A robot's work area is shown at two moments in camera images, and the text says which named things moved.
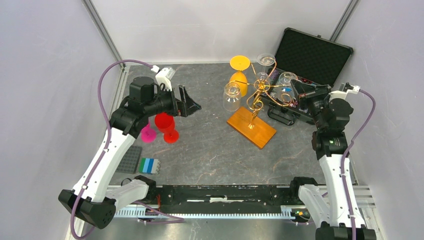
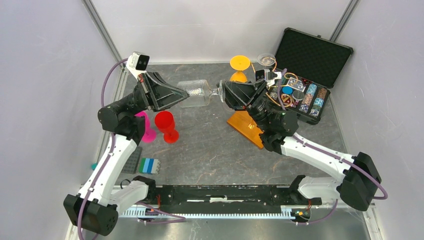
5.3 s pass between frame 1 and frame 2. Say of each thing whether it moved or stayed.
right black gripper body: moved
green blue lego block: stayed
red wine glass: stayed
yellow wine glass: stayed
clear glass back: stayed
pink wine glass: stayed
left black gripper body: moved
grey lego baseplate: stayed
